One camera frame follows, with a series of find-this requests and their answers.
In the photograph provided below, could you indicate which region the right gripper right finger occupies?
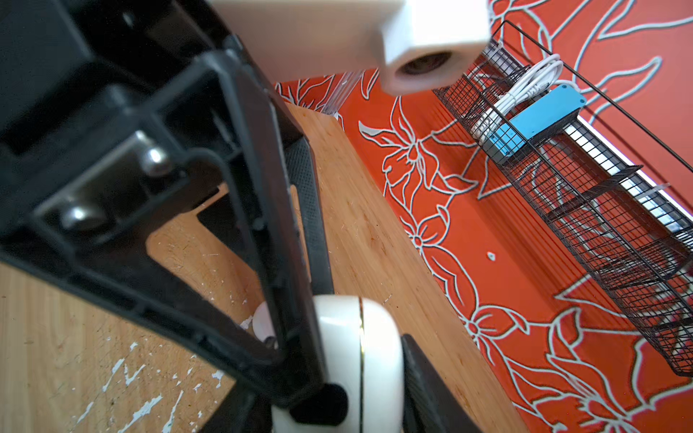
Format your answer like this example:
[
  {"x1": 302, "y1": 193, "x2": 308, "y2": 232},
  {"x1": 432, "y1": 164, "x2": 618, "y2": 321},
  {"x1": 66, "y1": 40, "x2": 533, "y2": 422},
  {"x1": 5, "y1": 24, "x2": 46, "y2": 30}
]
[{"x1": 402, "y1": 335, "x2": 482, "y2": 433}]

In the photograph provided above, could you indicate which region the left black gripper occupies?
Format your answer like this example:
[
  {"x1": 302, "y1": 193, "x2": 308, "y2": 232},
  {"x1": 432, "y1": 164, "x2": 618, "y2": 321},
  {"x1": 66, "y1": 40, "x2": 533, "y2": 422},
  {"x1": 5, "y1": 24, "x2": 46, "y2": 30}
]
[{"x1": 1, "y1": 1, "x2": 334, "y2": 408}]

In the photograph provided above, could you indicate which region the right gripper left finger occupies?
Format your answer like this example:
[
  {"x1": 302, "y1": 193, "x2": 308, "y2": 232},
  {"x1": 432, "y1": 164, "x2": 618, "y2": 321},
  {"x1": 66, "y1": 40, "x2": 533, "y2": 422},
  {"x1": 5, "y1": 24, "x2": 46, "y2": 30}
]
[{"x1": 200, "y1": 382, "x2": 273, "y2": 433}]

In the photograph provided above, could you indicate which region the cream earbud charging case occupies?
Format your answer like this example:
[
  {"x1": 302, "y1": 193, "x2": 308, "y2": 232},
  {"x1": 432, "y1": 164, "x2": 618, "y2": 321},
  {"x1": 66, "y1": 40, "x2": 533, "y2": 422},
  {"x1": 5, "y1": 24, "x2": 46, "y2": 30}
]
[{"x1": 272, "y1": 295, "x2": 404, "y2": 432}]

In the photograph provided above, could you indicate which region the white round charging case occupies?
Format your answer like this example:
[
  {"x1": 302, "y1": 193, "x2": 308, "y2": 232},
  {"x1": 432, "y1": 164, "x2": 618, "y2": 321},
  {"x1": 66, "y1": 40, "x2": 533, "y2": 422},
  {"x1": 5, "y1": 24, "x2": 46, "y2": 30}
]
[{"x1": 251, "y1": 301, "x2": 276, "y2": 347}]

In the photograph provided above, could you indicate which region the light blue power strip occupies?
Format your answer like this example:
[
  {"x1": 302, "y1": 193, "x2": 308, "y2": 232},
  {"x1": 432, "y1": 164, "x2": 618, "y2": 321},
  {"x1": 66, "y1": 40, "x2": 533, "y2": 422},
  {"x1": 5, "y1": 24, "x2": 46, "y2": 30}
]
[{"x1": 478, "y1": 85, "x2": 587, "y2": 164}]

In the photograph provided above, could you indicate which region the black wire wall basket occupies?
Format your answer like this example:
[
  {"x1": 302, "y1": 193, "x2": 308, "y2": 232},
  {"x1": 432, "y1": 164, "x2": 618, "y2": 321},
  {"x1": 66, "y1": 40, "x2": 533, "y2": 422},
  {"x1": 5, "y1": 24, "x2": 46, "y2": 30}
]
[{"x1": 437, "y1": 20, "x2": 692, "y2": 376}]

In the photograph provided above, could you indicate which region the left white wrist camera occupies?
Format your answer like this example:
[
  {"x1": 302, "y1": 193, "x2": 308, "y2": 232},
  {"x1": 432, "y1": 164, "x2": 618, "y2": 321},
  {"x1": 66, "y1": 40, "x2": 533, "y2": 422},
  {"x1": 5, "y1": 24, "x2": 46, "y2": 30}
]
[{"x1": 210, "y1": 0, "x2": 491, "y2": 96}]

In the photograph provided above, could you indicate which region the white coiled cable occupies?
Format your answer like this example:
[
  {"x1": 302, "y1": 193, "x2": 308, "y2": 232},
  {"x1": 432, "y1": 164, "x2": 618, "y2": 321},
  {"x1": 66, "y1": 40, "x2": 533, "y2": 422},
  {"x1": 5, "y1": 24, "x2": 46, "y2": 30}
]
[{"x1": 469, "y1": 52, "x2": 565, "y2": 141}]

